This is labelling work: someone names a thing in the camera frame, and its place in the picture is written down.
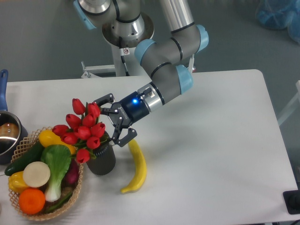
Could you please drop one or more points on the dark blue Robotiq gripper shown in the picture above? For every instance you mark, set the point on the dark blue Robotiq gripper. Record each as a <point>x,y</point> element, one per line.
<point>123,115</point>

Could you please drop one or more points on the red tulip bouquet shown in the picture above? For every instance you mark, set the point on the red tulip bouquet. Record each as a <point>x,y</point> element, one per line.
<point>84,131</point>

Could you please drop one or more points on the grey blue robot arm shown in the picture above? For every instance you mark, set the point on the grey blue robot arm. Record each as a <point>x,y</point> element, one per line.
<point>157,93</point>

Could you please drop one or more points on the dark grey ribbed vase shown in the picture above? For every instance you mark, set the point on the dark grey ribbed vase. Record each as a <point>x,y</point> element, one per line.
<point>105,158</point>

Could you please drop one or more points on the yellow banana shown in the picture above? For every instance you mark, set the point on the yellow banana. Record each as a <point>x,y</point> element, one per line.
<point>140,168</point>

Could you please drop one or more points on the green bok choy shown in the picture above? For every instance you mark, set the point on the green bok choy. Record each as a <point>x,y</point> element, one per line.
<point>58,159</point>

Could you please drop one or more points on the yellow squash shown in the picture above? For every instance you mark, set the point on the yellow squash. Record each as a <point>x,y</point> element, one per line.
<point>47,138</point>

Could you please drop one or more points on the purple red onion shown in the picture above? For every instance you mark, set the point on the purple red onion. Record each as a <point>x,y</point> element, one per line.
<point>72,174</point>

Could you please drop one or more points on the woven wicker basket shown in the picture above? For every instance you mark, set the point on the woven wicker basket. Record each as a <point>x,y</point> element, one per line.
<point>66,188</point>

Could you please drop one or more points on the dark green cucumber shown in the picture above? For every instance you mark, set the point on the dark green cucumber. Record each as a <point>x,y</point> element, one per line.
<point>32,155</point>

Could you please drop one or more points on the green chili pepper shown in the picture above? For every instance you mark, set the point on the green chili pepper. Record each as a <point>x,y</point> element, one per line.
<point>59,204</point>

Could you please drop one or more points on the orange fruit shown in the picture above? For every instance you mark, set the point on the orange fruit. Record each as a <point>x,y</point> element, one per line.
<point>31,201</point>

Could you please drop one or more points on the yellow bell pepper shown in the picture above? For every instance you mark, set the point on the yellow bell pepper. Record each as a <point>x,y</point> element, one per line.
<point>16,182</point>

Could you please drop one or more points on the blue plastic bag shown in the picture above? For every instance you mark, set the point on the blue plastic bag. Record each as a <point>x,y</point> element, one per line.
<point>280,15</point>

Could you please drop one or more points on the black device at table edge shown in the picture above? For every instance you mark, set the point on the black device at table edge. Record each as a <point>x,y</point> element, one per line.
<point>292,201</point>

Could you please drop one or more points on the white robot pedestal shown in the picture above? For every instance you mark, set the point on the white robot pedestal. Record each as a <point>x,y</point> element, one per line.
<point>129,31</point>

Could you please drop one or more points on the blue handled saucepan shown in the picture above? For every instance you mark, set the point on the blue handled saucepan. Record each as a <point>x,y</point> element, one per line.
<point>12,131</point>

